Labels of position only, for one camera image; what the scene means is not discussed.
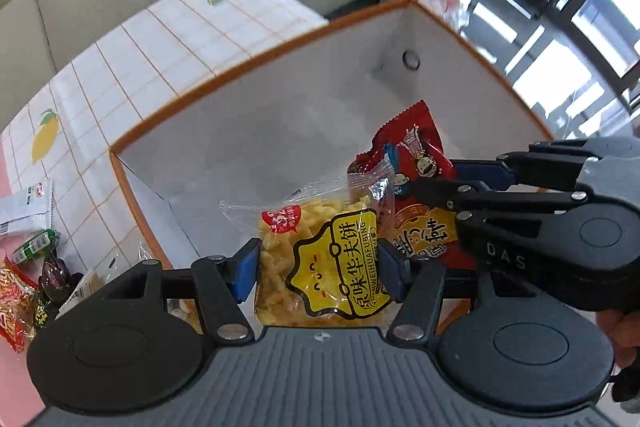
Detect small clear cookie packet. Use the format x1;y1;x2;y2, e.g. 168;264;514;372
166;298;202;334

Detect green label cookie packet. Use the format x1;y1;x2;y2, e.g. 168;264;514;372
11;228;61;266

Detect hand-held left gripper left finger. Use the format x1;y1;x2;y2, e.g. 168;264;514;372
116;239;263;341

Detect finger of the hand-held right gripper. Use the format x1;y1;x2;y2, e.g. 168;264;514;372
410;178;590;254
449;138;602;191

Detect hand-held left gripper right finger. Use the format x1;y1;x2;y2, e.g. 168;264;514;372
376;239;507;341

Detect white storage box orange rim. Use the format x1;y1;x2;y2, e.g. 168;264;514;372
109;0;556;275

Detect dark brown snack packet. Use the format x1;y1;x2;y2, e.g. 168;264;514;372
32;256;84;329

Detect clear plastic snack packet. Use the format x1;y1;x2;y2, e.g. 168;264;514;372
55;269;109;321

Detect lemon print grid tablecloth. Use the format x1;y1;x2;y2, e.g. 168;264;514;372
0;0;331;290

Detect yellow waffle snack packet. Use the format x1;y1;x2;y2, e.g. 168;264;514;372
220;174;397;329

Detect white foil sachet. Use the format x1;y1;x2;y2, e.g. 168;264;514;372
0;179;55;239

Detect red orange striped snack packet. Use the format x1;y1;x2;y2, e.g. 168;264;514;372
0;252;39;354

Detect person's right hand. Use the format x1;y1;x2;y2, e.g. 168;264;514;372
596;310;640;372

